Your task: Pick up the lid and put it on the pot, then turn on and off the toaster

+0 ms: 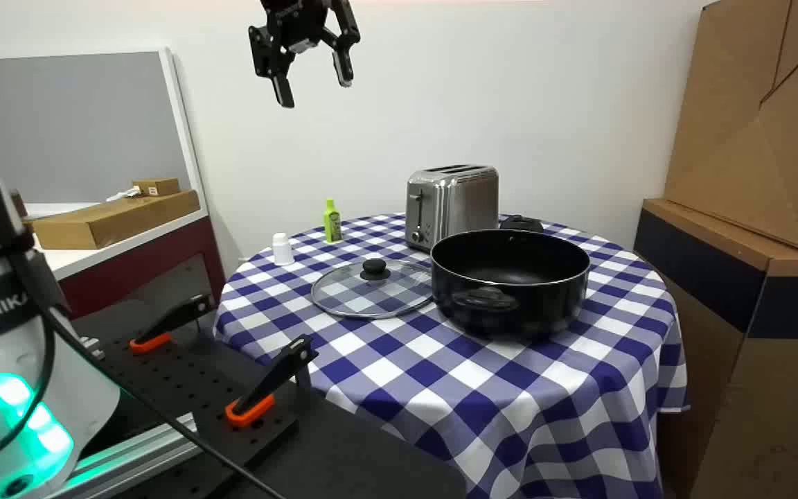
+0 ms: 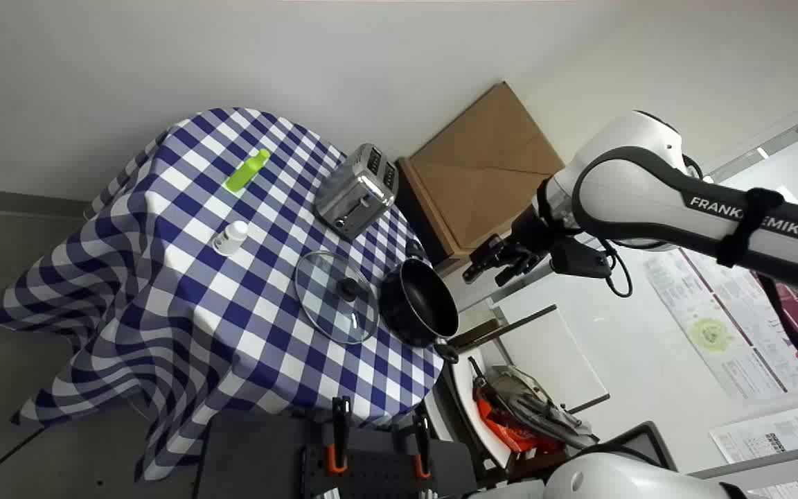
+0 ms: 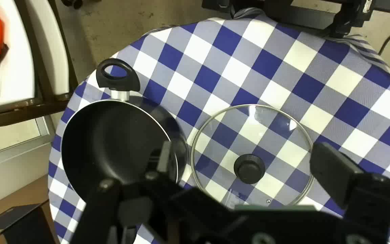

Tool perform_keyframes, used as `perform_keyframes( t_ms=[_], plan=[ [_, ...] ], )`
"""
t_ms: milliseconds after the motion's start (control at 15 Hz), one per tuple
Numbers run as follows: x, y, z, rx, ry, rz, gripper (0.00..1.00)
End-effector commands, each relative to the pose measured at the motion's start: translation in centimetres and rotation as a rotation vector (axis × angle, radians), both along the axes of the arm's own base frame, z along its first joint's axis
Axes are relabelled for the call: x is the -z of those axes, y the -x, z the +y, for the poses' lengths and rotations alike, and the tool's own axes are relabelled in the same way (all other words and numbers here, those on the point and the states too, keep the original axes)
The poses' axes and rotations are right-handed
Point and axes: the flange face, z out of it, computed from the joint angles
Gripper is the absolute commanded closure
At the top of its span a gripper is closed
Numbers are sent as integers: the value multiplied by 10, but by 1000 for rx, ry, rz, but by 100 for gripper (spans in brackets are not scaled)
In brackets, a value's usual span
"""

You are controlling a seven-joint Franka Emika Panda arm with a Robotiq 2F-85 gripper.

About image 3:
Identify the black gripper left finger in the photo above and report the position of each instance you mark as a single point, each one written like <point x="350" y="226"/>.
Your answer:
<point x="113" y="208"/>

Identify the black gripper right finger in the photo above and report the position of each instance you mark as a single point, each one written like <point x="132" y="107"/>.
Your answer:
<point x="338" y="177"/>

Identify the glass lid with black knob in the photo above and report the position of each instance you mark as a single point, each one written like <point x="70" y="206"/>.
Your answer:
<point x="249" y="169"/>

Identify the black cooking pot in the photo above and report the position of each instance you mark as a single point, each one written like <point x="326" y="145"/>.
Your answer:
<point x="108" y="140"/>

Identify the cardboard box with dark band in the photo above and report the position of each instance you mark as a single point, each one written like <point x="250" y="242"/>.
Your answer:
<point x="9" y="226"/>

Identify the blue white checkered tablecloth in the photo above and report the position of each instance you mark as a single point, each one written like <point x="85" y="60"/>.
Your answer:
<point x="266" y="63"/>

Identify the white side table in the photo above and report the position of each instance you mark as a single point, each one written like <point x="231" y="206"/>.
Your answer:
<point x="13" y="69"/>

